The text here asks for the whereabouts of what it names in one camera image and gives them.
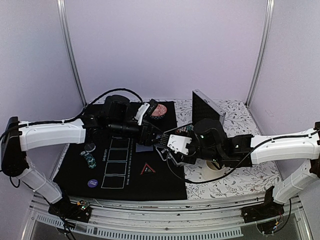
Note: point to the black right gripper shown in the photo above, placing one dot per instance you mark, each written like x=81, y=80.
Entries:
x=178, y=156

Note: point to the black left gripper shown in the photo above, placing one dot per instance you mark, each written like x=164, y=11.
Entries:
x=146, y=138

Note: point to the dealt blue card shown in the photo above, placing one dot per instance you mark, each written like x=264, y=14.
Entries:
x=142, y=148

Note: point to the red triangular all-in marker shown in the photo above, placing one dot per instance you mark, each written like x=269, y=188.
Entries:
x=147, y=169

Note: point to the clear acrylic dealer button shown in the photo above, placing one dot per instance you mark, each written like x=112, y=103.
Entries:
x=90, y=147

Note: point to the green blue poker chip stack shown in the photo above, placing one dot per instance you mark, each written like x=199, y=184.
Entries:
x=89, y=159

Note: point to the purple small blind button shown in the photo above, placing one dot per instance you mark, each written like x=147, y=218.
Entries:
x=92, y=183

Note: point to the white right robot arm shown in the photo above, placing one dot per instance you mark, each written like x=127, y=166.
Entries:
x=247, y=150

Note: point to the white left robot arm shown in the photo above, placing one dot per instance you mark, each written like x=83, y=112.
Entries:
x=117, y=118

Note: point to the white ceramic mug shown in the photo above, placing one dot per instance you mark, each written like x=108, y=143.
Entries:
x=212, y=170

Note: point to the red patterned ceramic bowl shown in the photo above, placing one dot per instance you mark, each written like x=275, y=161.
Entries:
x=159, y=112

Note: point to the red white poker chip stack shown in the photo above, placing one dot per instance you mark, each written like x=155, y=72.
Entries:
x=184, y=131

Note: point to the black poker table mat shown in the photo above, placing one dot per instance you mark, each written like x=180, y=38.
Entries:
x=118, y=168

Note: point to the floral white tablecloth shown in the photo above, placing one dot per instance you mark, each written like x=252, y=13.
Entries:
x=242, y=181

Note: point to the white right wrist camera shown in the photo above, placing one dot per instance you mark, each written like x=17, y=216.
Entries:
x=178, y=143

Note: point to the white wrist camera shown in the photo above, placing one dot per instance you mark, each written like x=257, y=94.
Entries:
x=146, y=109
x=178, y=143

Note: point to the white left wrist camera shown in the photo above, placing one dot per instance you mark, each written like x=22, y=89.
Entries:
x=146, y=109

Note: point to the aluminium front rail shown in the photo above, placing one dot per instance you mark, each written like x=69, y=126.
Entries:
x=195, y=219

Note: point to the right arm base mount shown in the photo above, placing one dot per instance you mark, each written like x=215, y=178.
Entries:
x=267, y=209

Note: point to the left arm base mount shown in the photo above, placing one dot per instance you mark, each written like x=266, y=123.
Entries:
x=64, y=208

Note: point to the left aluminium frame post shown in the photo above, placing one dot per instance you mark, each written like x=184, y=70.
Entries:
x=61, y=7

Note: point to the aluminium frame post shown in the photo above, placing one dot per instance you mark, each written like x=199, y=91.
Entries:
x=268, y=18
x=61, y=7

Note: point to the right aluminium frame post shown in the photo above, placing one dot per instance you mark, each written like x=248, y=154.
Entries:
x=268, y=18

